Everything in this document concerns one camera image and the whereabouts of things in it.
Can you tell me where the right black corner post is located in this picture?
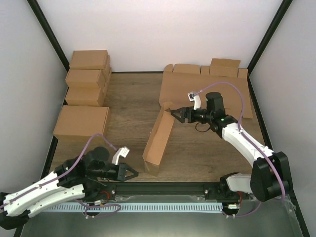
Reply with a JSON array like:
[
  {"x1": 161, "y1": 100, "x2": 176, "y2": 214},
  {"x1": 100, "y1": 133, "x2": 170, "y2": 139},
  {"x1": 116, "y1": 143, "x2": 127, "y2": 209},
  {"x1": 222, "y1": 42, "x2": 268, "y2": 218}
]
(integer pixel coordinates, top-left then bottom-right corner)
[{"x1": 247, "y1": 0, "x2": 294, "y2": 75}]

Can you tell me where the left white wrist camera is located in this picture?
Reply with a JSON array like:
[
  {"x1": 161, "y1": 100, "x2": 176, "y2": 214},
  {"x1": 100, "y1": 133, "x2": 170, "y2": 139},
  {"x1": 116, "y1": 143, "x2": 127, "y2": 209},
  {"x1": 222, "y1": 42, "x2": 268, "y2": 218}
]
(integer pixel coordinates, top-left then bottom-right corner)
[{"x1": 112, "y1": 146, "x2": 130, "y2": 165}]

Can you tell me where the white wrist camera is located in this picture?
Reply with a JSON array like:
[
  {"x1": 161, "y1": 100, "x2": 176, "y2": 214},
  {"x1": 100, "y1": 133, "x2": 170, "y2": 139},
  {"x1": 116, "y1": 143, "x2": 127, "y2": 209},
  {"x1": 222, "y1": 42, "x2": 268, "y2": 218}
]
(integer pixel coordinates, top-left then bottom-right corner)
[
  {"x1": 188, "y1": 91, "x2": 201, "y2": 110},
  {"x1": 112, "y1": 146, "x2": 130, "y2": 165}
]

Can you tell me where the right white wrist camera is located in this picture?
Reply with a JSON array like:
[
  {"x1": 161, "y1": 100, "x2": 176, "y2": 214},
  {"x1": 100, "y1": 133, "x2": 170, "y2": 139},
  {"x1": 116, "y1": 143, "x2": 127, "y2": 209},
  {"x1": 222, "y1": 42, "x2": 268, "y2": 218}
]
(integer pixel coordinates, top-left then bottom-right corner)
[{"x1": 188, "y1": 91, "x2": 201, "y2": 110}]

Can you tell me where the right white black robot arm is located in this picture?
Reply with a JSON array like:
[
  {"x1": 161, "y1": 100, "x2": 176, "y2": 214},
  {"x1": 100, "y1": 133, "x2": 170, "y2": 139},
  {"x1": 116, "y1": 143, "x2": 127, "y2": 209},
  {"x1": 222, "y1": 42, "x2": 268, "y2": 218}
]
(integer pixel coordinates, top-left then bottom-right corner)
[{"x1": 170, "y1": 92, "x2": 293, "y2": 202}]

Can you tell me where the black aluminium frame rail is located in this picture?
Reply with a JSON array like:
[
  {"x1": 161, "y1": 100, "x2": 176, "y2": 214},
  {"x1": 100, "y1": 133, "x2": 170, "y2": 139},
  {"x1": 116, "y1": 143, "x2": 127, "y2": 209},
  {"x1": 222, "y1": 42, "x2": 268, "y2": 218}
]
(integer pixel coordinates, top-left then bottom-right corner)
[{"x1": 100, "y1": 182, "x2": 222, "y2": 199}]

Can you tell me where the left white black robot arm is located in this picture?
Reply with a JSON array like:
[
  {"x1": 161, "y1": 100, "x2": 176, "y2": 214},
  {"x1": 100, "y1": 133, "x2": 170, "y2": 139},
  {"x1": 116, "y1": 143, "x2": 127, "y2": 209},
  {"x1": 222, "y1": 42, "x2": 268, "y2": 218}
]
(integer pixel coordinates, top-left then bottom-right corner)
[{"x1": 0, "y1": 147, "x2": 139, "y2": 230}]

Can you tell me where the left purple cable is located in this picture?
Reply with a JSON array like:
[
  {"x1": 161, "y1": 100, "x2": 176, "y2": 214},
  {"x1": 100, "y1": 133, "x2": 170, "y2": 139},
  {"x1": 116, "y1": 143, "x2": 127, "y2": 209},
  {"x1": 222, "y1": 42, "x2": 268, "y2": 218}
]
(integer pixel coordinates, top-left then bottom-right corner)
[{"x1": 0, "y1": 133, "x2": 119, "y2": 210}]

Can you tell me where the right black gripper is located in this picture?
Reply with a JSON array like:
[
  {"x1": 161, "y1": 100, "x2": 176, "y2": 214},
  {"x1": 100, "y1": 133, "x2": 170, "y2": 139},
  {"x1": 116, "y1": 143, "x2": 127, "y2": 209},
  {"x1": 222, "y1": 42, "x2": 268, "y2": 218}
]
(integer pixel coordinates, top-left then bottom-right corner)
[{"x1": 171, "y1": 106, "x2": 213, "y2": 123}]

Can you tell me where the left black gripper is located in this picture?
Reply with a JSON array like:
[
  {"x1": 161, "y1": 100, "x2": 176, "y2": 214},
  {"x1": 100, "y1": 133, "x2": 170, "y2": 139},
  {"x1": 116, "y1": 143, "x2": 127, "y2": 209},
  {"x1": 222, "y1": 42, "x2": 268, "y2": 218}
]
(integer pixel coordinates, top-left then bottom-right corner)
[{"x1": 88, "y1": 162, "x2": 139, "y2": 182}]

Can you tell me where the black corner post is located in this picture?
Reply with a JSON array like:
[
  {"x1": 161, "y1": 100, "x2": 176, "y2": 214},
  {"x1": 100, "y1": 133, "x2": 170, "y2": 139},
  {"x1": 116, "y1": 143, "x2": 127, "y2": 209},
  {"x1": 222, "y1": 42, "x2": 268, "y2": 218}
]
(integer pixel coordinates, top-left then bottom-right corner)
[
  {"x1": 26, "y1": 0, "x2": 71, "y2": 73},
  {"x1": 247, "y1": 0, "x2": 294, "y2": 75}
]

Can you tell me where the light blue slotted cable duct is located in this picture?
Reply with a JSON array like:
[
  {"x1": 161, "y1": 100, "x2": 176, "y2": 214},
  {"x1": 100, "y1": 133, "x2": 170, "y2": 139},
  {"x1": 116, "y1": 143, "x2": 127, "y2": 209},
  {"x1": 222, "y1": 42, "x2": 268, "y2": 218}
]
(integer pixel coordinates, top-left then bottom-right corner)
[{"x1": 47, "y1": 202, "x2": 223, "y2": 213}]

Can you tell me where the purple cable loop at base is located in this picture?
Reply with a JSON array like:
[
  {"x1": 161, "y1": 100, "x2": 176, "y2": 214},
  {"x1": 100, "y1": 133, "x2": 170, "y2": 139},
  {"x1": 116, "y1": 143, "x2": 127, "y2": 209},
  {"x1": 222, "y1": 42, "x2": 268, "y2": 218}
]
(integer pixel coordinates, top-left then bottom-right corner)
[{"x1": 76, "y1": 197, "x2": 122, "y2": 220}]

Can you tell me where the stack of flat cardboard blanks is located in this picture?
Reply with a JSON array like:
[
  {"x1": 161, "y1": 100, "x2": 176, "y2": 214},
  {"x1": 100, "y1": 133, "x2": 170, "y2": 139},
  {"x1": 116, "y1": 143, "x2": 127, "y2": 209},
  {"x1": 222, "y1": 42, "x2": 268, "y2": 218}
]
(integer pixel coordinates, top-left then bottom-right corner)
[{"x1": 159, "y1": 58, "x2": 253, "y2": 119}]

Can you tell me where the large front folded cardboard box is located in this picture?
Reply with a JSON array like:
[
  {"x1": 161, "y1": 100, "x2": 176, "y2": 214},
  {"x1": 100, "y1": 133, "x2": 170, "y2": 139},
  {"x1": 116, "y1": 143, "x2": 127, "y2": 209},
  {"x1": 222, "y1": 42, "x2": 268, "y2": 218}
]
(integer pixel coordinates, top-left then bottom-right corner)
[{"x1": 53, "y1": 105, "x2": 110, "y2": 142}]

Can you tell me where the left black corner post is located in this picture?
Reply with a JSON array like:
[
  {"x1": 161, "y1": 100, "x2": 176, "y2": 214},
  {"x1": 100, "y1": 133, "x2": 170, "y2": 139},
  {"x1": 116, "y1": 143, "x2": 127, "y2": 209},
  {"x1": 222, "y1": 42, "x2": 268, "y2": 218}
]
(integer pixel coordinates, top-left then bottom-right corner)
[{"x1": 26, "y1": 0, "x2": 71, "y2": 73}]

